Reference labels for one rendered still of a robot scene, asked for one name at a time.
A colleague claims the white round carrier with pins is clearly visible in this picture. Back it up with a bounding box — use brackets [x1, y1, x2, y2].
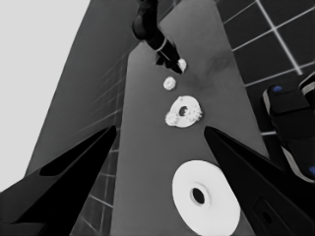
[164, 94, 204, 129]

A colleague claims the dark robot body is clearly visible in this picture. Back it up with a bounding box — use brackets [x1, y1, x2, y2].
[262, 72, 315, 183]

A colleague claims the small white toothed gear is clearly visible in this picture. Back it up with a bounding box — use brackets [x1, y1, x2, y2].
[164, 111, 180, 127]
[176, 58, 188, 74]
[189, 105, 204, 121]
[162, 76, 177, 91]

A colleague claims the large thick white disc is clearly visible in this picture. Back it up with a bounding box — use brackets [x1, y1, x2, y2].
[171, 159, 241, 236]

